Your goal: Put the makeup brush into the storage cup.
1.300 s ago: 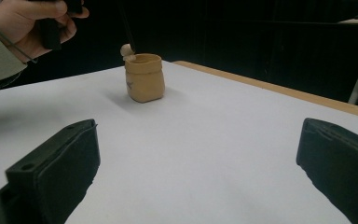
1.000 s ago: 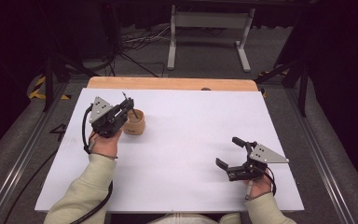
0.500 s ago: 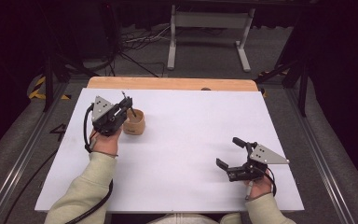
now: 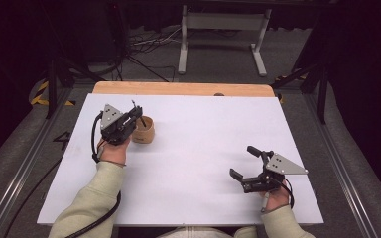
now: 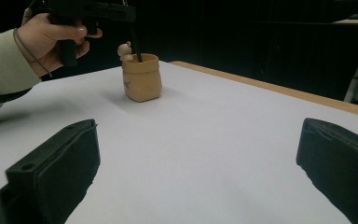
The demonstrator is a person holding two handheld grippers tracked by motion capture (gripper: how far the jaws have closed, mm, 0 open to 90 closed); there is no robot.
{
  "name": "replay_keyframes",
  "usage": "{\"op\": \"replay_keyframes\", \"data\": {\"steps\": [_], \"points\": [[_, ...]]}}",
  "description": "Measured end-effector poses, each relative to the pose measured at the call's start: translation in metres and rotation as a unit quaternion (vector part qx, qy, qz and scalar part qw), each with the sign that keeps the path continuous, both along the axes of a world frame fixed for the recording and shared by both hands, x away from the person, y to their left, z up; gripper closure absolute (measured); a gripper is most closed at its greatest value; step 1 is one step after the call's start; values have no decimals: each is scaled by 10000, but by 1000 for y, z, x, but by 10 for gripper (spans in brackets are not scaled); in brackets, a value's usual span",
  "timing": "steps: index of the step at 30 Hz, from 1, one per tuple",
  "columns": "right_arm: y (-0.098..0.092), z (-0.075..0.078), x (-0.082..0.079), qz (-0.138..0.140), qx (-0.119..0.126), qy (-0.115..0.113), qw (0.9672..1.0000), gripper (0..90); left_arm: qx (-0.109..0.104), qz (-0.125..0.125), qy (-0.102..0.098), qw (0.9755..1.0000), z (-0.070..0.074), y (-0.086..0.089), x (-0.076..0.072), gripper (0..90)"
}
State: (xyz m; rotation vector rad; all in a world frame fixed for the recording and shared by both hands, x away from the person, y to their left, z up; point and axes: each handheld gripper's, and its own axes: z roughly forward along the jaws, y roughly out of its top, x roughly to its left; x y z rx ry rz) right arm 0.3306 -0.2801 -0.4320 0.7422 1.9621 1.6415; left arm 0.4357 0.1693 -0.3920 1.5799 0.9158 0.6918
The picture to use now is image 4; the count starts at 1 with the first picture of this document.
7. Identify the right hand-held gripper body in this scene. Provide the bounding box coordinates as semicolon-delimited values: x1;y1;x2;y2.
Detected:
240;150;310;194

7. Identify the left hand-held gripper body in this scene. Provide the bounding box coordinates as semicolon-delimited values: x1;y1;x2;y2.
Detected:
99;103;141;147

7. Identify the wooden pen holder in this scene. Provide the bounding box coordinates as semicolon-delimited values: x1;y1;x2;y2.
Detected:
131;115;156;145

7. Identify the person's left hand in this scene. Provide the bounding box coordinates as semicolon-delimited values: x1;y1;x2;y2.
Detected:
96;134;133;167

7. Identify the person's right hand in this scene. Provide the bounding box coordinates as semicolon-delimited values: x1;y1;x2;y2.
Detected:
259;179;292;213

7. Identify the wooden table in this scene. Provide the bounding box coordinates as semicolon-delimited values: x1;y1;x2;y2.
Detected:
92;80;276;98

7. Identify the white board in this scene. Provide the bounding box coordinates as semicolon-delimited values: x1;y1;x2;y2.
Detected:
37;92;324;228

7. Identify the person's light torso clothing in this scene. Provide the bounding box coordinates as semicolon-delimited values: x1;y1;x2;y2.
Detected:
155;225;259;238

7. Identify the black tripod stand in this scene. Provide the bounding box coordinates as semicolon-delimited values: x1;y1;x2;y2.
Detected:
44;54;107;121

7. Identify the black metal stand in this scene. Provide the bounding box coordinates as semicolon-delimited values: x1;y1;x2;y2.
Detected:
270;59;329;126

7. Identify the white metal stand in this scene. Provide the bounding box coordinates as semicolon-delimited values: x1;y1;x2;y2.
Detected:
177;4;273;78

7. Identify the left hand-held gripper black cable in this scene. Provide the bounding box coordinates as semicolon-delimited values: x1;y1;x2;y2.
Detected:
64;111;123;238

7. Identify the hand-held gripper black cable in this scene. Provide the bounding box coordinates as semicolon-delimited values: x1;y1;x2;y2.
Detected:
277;178;296;210
64;111;123;238

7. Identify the right hand-held gripper black cable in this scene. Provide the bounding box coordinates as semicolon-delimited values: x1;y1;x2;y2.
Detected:
277;178;296;210

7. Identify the aluminium floor rail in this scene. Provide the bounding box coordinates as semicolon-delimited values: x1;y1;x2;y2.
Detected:
0;86;74;238
302;92;381;238

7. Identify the bundle of floor cables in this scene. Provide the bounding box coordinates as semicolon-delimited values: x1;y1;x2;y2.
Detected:
125;25;184;57

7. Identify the black floor cable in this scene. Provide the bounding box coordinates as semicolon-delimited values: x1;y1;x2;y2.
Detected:
2;158;63;238

